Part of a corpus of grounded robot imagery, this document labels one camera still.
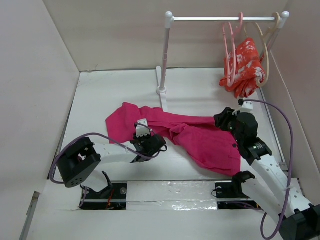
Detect pink plastic hanger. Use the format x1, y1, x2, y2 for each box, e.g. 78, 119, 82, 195
222, 12, 244, 88

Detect purple cable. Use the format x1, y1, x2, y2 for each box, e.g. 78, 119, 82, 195
243, 98, 294, 240
48, 132, 161, 208

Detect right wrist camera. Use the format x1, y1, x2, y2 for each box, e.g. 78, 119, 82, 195
232, 99, 254, 116

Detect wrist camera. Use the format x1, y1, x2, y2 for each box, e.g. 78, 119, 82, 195
232, 99, 254, 116
134, 118, 152, 138

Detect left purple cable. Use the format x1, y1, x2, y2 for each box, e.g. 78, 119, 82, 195
48, 132, 161, 208

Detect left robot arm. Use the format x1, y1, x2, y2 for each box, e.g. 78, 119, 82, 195
52, 133, 168, 199

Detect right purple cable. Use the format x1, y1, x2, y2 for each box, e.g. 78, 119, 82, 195
243, 98, 294, 240

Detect orange white patterned garment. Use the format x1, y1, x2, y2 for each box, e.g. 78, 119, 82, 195
219, 37, 266, 99

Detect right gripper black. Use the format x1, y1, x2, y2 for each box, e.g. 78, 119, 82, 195
213, 106, 243, 144

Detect white clothes rack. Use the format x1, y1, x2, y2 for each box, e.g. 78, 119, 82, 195
156, 11, 290, 112

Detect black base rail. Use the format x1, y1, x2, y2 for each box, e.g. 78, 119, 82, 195
79, 180, 261, 211

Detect pink trousers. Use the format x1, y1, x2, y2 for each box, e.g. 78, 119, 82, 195
105, 102, 241, 177

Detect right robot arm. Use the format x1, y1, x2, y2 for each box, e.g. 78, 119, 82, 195
214, 107, 320, 240

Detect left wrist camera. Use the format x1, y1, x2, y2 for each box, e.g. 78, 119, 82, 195
134, 118, 152, 138

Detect beige wooden hanger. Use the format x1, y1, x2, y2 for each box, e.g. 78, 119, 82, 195
252, 12, 281, 88

